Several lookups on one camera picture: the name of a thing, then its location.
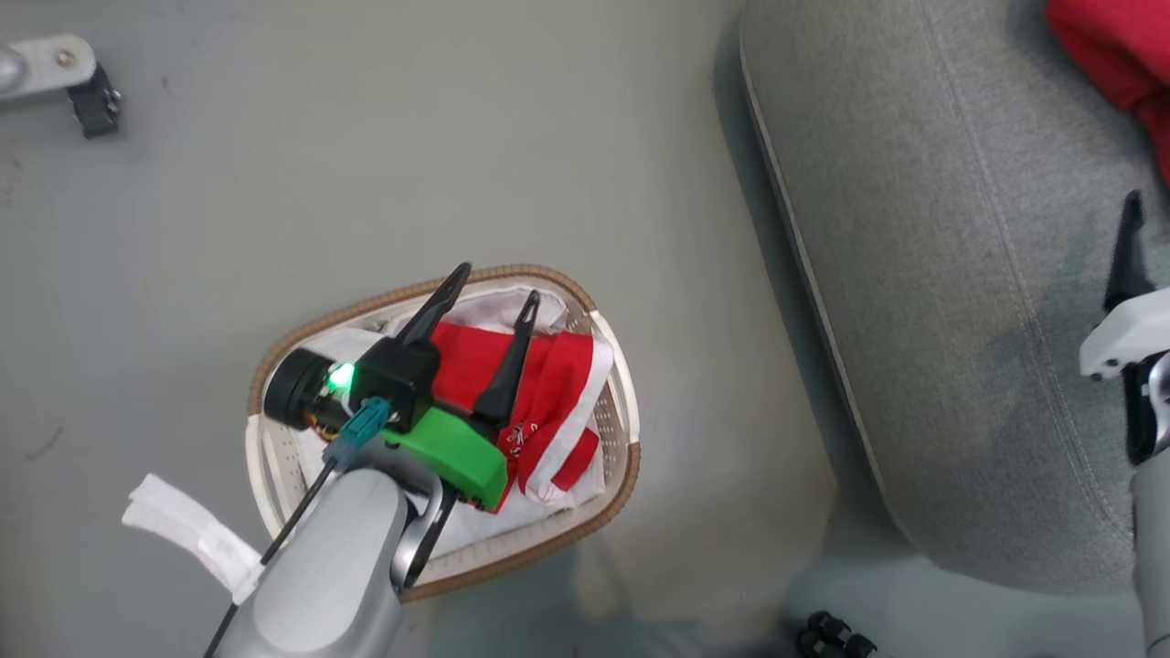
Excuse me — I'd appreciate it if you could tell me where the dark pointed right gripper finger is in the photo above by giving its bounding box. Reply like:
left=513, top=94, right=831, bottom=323
left=1102, top=189, right=1155, bottom=313

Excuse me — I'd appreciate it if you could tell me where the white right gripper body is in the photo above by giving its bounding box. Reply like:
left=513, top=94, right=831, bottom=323
left=1079, top=287, right=1170, bottom=382

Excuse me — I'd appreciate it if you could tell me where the red garment with white trim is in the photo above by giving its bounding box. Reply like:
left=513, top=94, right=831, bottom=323
left=428, top=321, right=616, bottom=515

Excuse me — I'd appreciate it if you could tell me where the grey fabric sofa seat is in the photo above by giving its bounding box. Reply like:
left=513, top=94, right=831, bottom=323
left=739, top=0, right=1170, bottom=597

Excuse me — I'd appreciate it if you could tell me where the black cable with teal plug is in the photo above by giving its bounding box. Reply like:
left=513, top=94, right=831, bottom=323
left=202, top=398, right=392, bottom=658

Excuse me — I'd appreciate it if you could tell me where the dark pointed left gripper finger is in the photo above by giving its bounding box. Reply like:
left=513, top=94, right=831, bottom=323
left=470, top=290, right=541, bottom=427
left=393, top=262, right=473, bottom=348

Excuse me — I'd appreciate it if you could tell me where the dark grey looped cable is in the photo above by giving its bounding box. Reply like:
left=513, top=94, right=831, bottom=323
left=390, top=480, right=460, bottom=590

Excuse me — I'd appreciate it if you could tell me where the white cloth strap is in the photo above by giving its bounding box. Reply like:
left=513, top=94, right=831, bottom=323
left=122, top=472, right=267, bottom=605

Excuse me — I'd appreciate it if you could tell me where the grey chair leg with caster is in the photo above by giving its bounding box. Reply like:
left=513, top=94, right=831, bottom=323
left=0, top=34, right=122, bottom=140

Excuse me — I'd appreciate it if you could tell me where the white basket with brown rim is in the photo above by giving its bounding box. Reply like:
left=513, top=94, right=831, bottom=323
left=245, top=264, right=642, bottom=602

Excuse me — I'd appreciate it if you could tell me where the plain red garment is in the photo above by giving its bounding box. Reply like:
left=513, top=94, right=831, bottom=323
left=1045, top=0, right=1170, bottom=188

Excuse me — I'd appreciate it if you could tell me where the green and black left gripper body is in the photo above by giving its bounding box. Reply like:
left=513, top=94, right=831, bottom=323
left=352, top=336, right=509, bottom=514

